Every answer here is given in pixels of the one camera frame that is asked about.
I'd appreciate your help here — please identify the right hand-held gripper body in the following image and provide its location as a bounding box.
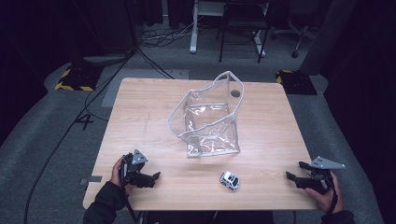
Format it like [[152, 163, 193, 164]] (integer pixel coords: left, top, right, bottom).
[[298, 156, 347, 196]]

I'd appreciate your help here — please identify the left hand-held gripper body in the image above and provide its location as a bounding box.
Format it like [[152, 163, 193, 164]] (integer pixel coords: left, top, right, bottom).
[[120, 148, 149, 189]]

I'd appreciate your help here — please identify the person's left hand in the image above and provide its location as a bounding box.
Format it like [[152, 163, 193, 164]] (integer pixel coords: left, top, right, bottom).
[[108, 155, 135, 191]]

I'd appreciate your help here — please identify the person's right hand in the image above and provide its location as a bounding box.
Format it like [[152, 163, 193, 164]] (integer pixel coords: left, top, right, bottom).
[[304, 172, 346, 215]]

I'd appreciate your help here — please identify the grey tape strip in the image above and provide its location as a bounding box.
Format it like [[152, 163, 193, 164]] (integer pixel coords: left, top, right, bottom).
[[78, 175, 104, 187]]

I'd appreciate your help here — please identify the white toy car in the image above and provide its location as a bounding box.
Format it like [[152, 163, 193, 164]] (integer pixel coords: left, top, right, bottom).
[[219, 171, 241, 191]]

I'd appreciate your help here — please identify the black tape floor mark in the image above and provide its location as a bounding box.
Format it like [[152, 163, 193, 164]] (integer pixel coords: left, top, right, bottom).
[[74, 113, 94, 132]]

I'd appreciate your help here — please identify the clear plastic bag white trim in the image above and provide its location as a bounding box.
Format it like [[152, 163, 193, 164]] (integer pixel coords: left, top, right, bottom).
[[166, 70, 246, 160]]

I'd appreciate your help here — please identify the black yellow striped stand base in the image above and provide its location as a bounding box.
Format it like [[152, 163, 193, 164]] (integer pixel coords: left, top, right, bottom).
[[54, 63, 105, 92], [275, 69, 318, 96]]

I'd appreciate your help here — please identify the office chair wheeled base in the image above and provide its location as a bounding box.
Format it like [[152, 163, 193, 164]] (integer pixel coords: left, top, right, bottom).
[[270, 17, 317, 60]]

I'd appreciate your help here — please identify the grey curtain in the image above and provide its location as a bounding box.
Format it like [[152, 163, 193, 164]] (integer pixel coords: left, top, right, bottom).
[[298, 0, 359, 77]]

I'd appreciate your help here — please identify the black metal chair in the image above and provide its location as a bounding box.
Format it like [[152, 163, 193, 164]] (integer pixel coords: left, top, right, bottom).
[[216, 0, 271, 64]]

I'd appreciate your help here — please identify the black gripper wrist strap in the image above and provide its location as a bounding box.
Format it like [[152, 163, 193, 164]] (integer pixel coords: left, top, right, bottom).
[[123, 185, 140, 223], [328, 178, 340, 217]]

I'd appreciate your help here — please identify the long black floor cable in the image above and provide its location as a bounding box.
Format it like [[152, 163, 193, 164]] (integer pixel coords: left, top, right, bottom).
[[23, 46, 176, 224]]

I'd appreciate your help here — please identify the bundle of floor cables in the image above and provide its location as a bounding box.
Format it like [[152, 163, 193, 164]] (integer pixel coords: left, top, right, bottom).
[[139, 18, 200, 49]]

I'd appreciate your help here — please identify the white desk frame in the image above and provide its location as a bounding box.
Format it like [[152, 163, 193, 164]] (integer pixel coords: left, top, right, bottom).
[[189, 0, 268, 59]]

